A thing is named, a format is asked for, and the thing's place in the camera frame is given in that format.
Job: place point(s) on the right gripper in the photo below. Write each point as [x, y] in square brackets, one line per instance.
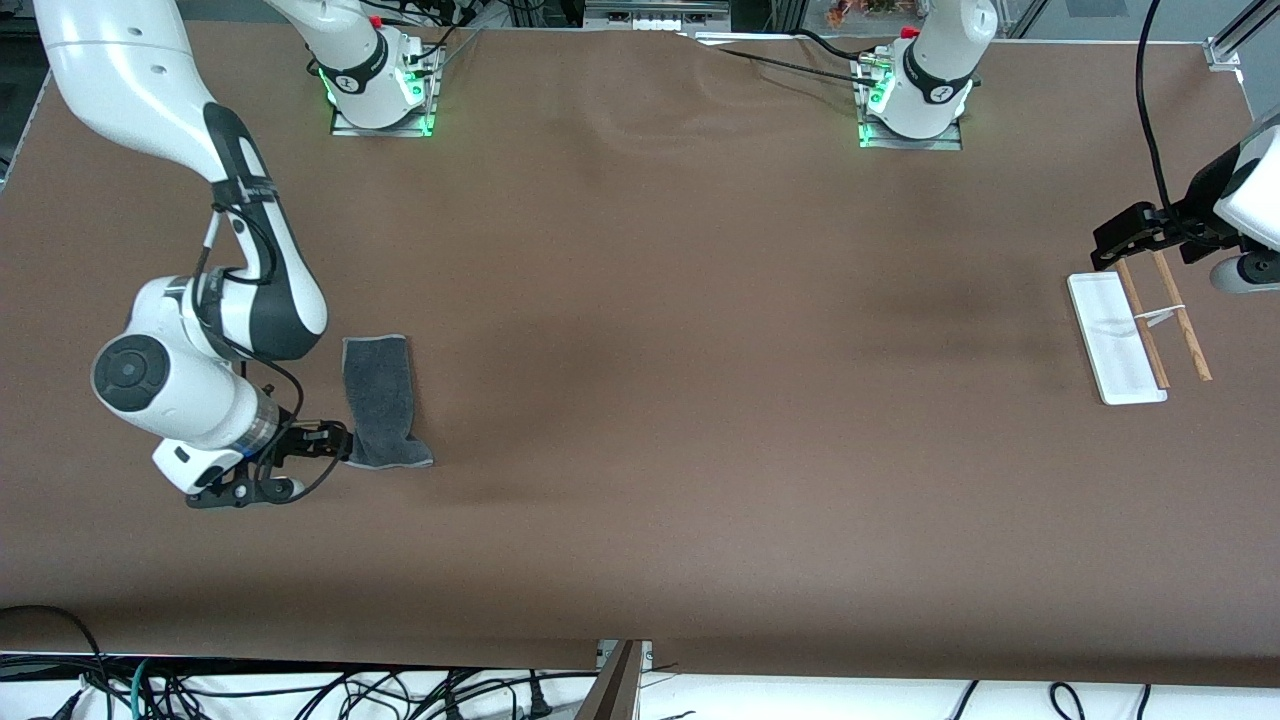
[291, 441]

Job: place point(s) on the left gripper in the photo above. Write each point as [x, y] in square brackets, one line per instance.
[1196, 208]

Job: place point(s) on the grey and red towel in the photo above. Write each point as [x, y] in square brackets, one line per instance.
[380, 400]

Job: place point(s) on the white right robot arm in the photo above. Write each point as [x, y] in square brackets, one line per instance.
[150, 100]

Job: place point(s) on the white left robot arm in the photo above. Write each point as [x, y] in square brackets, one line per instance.
[930, 80]

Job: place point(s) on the white rack crossbar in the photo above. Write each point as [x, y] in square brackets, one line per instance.
[1160, 316]

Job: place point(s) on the white rack base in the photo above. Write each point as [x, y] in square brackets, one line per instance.
[1115, 345]

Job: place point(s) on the grey power strip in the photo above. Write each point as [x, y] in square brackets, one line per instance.
[655, 22]

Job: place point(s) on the aluminium frame corner bracket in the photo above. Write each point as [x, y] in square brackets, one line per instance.
[1225, 52]

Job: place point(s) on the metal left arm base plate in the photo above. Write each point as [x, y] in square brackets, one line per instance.
[910, 142]

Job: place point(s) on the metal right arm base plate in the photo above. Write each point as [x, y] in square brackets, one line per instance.
[380, 128]

